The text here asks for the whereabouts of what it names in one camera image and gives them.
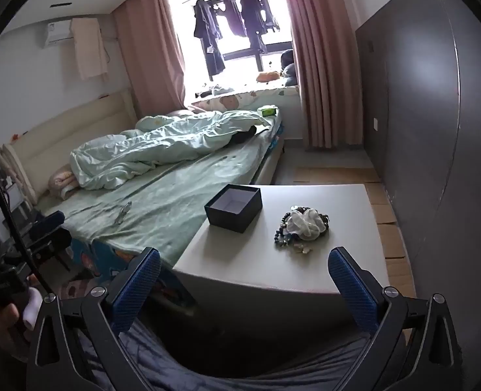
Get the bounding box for dark blue bead bracelet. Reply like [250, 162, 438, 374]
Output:
[274, 212, 302, 249]

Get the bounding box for person's left hand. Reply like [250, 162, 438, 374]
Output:
[0, 305, 27, 359]

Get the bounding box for black jewelry box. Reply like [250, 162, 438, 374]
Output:
[204, 184, 263, 234]

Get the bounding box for flat cardboard sheets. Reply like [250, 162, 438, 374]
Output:
[291, 165, 418, 335]

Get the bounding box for printed window seat cushion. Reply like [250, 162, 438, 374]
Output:
[191, 85, 300, 112]

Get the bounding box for white air conditioner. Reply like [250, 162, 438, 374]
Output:
[42, 18, 74, 47]

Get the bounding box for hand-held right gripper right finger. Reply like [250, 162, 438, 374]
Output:
[328, 247, 469, 391]

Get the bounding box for black cloth item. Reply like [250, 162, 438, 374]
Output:
[230, 125, 259, 145]

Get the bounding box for dark hanging garment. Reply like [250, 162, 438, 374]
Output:
[240, 0, 265, 53]
[259, 0, 282, 33]
[222, 0, 247, 37]
[193, 0, 227, 82]

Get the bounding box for dark grey wardrobe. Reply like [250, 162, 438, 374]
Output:
[354, 0, 481, 294]

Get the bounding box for beige hanging towel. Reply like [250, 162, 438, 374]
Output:
[70, 17, 110, 81]

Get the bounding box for dark plush cushion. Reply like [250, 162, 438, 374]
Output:
[281, 49, 296, 88]

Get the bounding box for person's dark trousers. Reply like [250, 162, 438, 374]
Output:
[77, 318, 404, 391]

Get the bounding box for white scrunchie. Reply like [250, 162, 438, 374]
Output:
[286, 209, 322, 240]

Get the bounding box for cream bed headboard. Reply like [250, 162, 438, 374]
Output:
[2, 92, 137, 208]

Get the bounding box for light green duvet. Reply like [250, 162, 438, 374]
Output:
[70, 110, 276, 190]

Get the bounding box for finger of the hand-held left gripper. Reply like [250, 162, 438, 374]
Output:
[30, 210, 66, 235]
[30, 228, 72, 270]

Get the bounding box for bed with green sheet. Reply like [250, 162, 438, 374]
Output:
[32, 110, 286, 306]

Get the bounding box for pink curtain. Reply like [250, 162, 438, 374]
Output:
[275, 0, 363, 149]
[114, 0, 188, 119]

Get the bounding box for black cable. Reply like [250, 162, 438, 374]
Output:
[0, 161, 57, 296]

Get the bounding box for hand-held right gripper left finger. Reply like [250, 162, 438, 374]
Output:
[26, 247, 162, 391]

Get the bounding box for pink pillow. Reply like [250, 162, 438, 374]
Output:
[49, 163, 78, 200]

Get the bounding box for small metal object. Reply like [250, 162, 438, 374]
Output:
[113, 200, 133, 225]

